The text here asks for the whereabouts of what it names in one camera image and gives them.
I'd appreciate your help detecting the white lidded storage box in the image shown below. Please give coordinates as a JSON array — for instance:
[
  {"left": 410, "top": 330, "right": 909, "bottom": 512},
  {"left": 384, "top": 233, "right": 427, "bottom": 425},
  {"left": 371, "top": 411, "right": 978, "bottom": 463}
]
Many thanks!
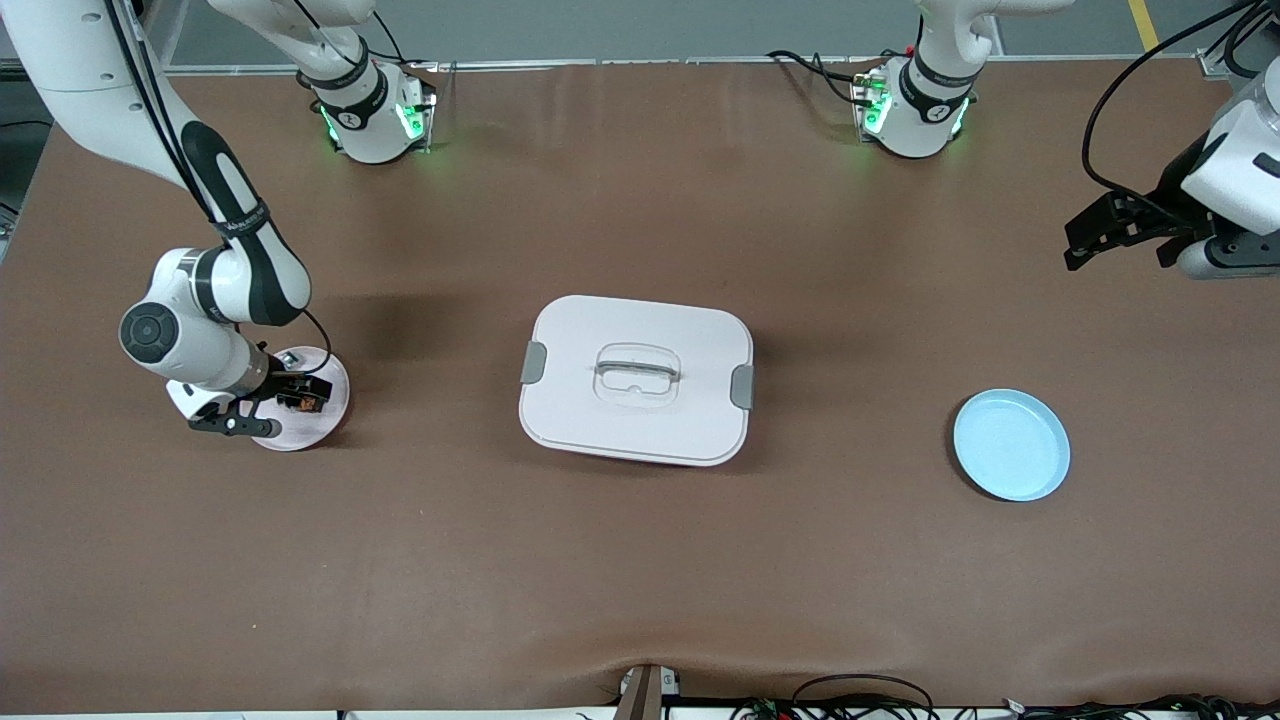
[{"left": 518, "top": 295, "right": 755, "bottom": 468}]

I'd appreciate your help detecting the pink round plate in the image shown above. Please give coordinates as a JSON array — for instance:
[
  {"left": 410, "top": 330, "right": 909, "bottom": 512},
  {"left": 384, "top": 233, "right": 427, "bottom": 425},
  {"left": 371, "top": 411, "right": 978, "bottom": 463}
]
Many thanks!
[{"left": 250, "top": 346, "right": 352, "bottom": 453}]

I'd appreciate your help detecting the light blue round plate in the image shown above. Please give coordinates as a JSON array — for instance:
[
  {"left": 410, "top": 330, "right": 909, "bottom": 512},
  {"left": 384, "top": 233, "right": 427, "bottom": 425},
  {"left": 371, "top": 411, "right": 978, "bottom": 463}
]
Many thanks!
[{"left": 952, "top": 389, "right": 1072, "bottom": 503}]

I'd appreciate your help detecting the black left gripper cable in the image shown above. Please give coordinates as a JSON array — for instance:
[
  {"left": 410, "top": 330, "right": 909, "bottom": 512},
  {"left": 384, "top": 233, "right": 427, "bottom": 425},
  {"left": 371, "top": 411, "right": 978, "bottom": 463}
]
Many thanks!
[{"left": 1081, "top": 0, "right": 1263, "bottom": 201}]

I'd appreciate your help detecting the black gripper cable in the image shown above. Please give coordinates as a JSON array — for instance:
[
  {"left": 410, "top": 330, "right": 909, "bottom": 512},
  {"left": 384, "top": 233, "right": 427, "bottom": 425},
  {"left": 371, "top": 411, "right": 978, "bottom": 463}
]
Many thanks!
[
  {"left": 100, "top": 0, "right": 334, "bottom": 377},
  {"left": 1081, "top": 0, "right": 1263, "bottom": 201}
]

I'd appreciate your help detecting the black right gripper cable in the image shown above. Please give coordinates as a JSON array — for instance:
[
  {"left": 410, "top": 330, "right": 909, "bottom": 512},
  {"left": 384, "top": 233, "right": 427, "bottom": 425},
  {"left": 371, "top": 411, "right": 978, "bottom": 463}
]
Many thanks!
[{"left": 100, "top": 0, "right": 334, "bottom": 377}]

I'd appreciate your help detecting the black arm base cable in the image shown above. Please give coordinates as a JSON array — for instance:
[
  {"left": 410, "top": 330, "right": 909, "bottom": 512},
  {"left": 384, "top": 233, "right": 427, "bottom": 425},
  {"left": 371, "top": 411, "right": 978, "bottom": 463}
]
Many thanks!
[
  {"left": 340, "top": 8, "right": 438, "bottom": 73},
  {"left": 767, "top": 48, "right": 879, "bottom": 107}
]

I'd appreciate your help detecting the brown camera mount bracket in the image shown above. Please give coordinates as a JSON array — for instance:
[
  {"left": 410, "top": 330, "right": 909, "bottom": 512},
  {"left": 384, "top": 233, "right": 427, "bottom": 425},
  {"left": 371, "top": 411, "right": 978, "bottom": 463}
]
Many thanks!
[{"left": 613, "top": 663, "right": 683, "bottom": 720}]

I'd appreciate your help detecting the aluminium table edge rail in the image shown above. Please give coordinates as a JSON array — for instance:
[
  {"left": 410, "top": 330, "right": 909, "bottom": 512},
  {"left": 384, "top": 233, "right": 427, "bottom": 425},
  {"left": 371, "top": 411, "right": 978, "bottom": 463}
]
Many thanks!
[{"left": 165, "top": 55, "right": 1233, "bottom": 81}]

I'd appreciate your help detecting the black cable bundle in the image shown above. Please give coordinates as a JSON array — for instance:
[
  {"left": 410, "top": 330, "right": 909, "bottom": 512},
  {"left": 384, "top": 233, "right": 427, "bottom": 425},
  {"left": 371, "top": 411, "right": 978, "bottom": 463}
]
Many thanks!
[{"left": 1000, "top": 695, "right": 1280, "bottom": 720}]

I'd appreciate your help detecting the black looped cable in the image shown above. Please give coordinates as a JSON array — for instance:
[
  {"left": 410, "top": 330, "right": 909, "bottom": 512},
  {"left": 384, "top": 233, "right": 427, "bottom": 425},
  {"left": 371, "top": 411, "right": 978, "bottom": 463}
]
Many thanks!
[{"left": 730, "top": 673, "right": 941, "bottom": 720}]

